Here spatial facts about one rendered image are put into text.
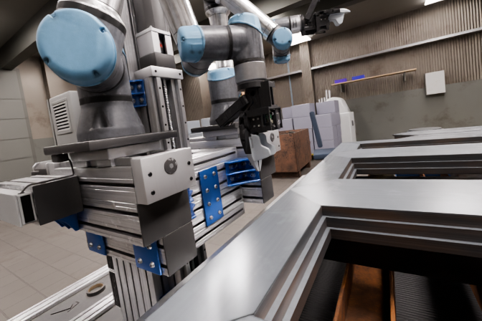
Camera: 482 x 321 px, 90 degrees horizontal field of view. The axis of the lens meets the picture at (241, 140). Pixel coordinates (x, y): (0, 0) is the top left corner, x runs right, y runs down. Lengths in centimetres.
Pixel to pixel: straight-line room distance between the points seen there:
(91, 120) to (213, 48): 31
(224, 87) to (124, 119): 47
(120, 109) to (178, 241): 33
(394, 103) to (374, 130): 87
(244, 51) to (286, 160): 357
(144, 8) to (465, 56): 770
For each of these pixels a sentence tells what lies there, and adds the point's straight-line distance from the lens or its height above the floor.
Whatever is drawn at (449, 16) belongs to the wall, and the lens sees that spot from 824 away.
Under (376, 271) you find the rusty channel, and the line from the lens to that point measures 66.
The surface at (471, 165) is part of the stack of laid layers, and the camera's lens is 91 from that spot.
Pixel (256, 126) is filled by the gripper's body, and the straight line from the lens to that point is 56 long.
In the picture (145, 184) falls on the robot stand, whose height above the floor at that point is 94.
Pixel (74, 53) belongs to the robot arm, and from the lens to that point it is 51.
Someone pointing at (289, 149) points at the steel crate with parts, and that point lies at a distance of 403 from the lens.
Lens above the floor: 103
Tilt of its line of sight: 4 degrees down
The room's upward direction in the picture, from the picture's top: 8 degrees counter-clockwise
